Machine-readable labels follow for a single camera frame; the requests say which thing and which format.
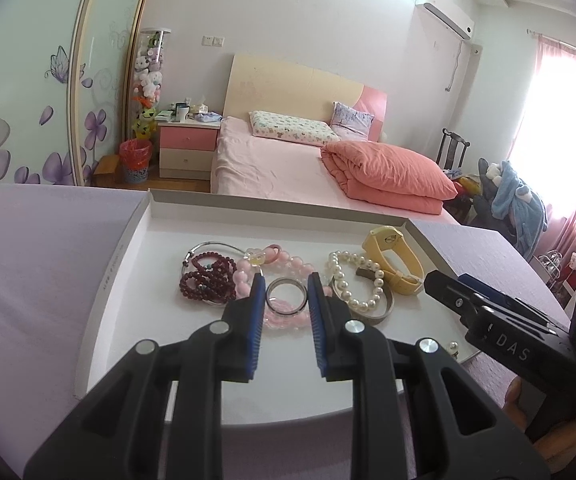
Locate dark wooden chair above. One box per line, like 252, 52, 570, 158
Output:
436, 128, 470, 171

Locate silver ring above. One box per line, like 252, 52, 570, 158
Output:
266, 277, 309, 317

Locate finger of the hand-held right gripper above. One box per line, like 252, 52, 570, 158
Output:
455, 272, 558, 334
424, 270, 491, 328

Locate blue plush garment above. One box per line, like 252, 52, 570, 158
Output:
488, 160, 548, 256

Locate grey cardboard tray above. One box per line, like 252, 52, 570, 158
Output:
73, 187, 481, 428

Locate pink bead bracelet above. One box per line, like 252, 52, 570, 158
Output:
235, 244, 321, 331

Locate dark grey chair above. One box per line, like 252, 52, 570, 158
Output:
470, 157, 501, 223

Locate bed with beige headboard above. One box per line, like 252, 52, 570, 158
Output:
210, 52, 461, 226

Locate pink curtain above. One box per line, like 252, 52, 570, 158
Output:
508, 35, 576, 261

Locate silver bangle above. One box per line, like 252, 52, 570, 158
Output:
180, 241, 249, 307

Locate pile of colourful clothes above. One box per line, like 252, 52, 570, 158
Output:
445, 169, 481, 196

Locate dark red bead bracelet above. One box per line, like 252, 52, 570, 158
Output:
180, 252, 239, 303

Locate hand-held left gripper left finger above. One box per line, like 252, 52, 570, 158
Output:
23, 272, 267, 480

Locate patterned white pillow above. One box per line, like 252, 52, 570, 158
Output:
249, 110, 341, 147

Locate yellow wristwatch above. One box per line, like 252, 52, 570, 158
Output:
362, 226, 425, 296

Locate purple tablecloth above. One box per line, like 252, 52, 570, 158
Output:
0, 182, 573, 480

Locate folded orange duvet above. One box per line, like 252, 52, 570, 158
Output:
320, 140, 458, 216

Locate metal wire rack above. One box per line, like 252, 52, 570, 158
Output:
538, 252, 564, 292

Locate white air conditioner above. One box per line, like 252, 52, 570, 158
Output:
415, 0, 476, 41

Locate grey metal cuff bracelet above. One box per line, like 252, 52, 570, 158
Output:
332, 267, 396, 326

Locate bin with red bag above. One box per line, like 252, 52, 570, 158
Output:
119, 139, 153, 183

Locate clear tube of plush toys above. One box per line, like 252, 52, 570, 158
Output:
130, 29, 171, 143

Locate floral sliding door wardrobe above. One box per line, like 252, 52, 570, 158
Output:
0, 0, 159, 206

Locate purple floral pillow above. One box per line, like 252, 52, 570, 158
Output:
330, 101, 375, 138

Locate white pearl bracelet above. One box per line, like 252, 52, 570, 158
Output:
327, 251, 386, 315

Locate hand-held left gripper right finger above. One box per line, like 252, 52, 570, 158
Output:
307, 272, 551, 480

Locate small wooden stool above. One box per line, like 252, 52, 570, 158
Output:
93, 155, 121, 187

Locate person's right hand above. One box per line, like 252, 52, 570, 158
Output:
506, 376, 576, 480

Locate pink and beige nightstand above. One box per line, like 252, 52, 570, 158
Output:
157, 120, 221, 181

